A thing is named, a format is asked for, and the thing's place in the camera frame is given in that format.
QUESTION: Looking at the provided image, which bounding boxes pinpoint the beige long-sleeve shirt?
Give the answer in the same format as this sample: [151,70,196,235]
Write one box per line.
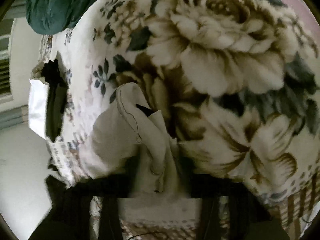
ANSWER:
[79,83,201,228]

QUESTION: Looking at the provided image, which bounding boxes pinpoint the white pillow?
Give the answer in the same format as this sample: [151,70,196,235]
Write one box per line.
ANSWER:
[28,77,49,139]

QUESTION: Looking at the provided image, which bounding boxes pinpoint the black folded garment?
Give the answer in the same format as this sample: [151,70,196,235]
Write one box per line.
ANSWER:
[41,59,68,142]

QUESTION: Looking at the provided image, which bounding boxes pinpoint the floral fleece blanket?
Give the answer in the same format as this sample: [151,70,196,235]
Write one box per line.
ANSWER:
[30,0,320,240]

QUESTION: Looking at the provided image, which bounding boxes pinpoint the dark green cloth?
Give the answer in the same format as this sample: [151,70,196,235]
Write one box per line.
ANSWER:
[26,0,97,35]

